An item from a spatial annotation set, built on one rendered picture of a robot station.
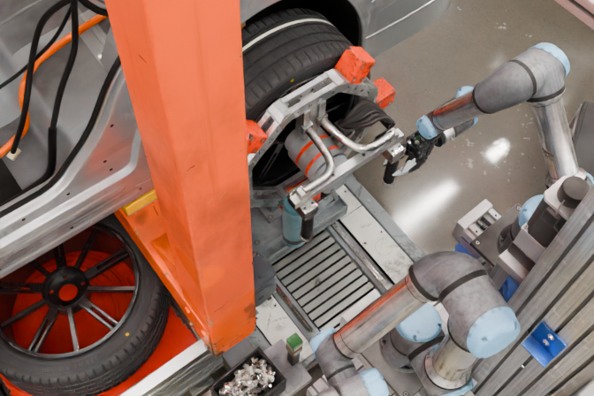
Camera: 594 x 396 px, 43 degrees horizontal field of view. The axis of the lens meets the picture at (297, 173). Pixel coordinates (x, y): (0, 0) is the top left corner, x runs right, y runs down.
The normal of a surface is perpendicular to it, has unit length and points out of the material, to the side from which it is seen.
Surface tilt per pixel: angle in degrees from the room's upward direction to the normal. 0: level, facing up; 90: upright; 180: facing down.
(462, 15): 0
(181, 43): 90
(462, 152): 0
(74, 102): 7
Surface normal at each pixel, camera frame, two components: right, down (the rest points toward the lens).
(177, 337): 0.03, -0.51
